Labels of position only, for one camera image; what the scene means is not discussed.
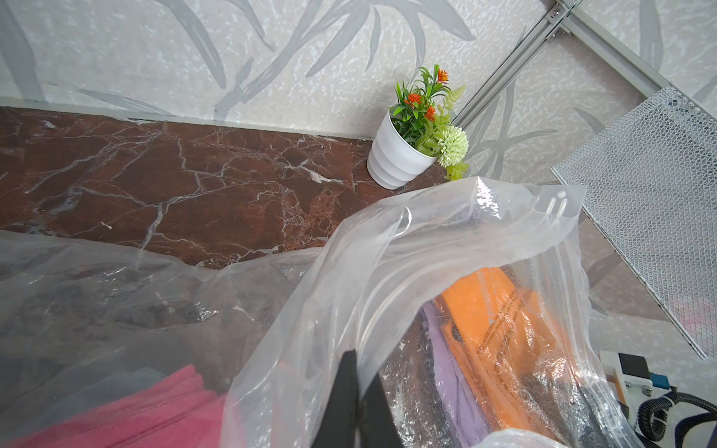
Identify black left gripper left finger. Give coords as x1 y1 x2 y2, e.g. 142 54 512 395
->
311 350 359 448

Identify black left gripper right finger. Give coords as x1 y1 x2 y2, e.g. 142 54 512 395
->
358 374 403 448

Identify lilac trousers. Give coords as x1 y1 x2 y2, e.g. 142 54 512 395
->
422 304 490 447

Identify orange trousers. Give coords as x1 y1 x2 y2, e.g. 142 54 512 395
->
435 268 575 445

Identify clear plastic vacuum bag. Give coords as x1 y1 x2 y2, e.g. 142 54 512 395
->
1 177 640 447

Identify pink folded garment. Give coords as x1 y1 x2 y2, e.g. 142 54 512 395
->
6 365 227 447

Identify grey-blue folded garment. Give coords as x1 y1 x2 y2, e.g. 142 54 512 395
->
38 368 165 426

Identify white pot artificial plant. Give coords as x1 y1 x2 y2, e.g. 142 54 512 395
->
367 65 469 190

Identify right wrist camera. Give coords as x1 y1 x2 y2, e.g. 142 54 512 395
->
599 350 671 417

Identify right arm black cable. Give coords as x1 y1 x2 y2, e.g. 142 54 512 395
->
637 388 717 448

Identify white wire mesh basket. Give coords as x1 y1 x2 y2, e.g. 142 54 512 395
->
553 86 716 358

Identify aluminium frame rail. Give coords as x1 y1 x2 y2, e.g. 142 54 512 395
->
457 1 716 124

